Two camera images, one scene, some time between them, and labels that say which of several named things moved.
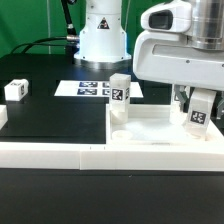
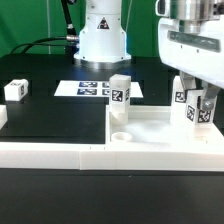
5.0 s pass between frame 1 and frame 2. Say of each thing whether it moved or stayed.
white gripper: moved
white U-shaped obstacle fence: stayed
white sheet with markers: stayed
